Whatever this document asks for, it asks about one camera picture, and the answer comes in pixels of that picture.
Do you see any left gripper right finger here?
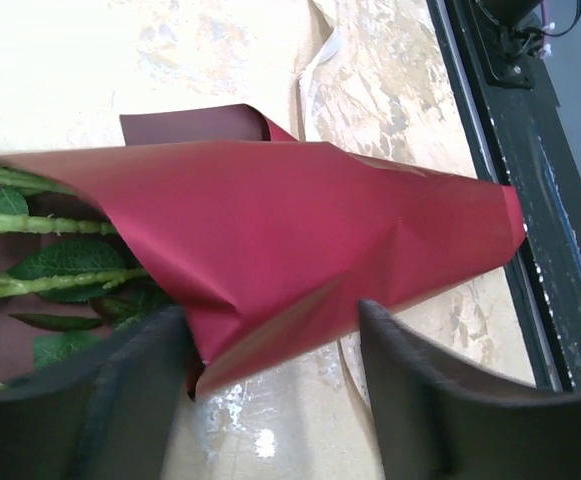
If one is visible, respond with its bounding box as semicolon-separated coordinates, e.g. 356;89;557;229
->
358;300;581;479

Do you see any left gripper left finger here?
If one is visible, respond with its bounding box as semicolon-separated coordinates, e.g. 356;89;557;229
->
0;306;190;479

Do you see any white printed ribbon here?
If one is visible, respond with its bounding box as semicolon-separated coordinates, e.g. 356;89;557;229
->
298;28;369;406

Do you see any pink flower bunch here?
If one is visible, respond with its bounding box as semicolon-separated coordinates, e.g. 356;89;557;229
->
0;166;173;387

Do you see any red wrapping paper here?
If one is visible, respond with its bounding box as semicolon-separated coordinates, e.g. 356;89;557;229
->
0;104;525;394

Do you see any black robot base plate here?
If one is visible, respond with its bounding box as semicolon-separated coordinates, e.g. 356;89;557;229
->
428;1;581;391

